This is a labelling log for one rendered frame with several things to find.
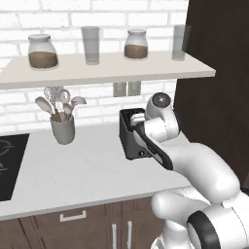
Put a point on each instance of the grey utensil pot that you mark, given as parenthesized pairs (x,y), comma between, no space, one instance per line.
(63,131)

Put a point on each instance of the grey wall outlet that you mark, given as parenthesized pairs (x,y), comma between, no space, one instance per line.
(119,89)
(134,88)

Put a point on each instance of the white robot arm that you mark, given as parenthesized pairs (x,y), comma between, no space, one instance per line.
(201,168)

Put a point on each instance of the small glass jar brown contents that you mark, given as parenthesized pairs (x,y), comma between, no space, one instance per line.
(136,48)

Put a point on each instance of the large glass jar brown contents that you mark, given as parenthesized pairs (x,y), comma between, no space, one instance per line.
(42,55)

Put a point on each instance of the clear drinking glass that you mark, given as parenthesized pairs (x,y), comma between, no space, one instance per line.
(91,45)
(179,42)

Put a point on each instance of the metal mesh skimmer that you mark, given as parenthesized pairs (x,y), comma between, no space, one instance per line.
(52,93)

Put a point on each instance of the white wall shelf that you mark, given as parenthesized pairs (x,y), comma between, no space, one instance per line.
(107,71)

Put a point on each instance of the black toaster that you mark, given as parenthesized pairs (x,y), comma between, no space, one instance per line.
(128,142)

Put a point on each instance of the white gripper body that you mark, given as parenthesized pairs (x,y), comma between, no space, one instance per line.
(136,120)

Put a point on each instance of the black hob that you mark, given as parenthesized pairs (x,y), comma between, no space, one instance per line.
(11,165)

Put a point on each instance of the brown drawer front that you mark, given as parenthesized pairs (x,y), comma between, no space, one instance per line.
(48,231)

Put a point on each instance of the beige wooden spoon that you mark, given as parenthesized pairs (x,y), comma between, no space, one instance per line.
(67,108)
(64,96)
(43,104)
(78,100)

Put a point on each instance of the tall dark brown cabinet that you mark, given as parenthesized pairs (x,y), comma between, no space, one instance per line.
(214,81)

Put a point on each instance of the brown cupboard door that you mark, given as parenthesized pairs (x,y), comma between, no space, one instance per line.
(110,214)
(142,223)

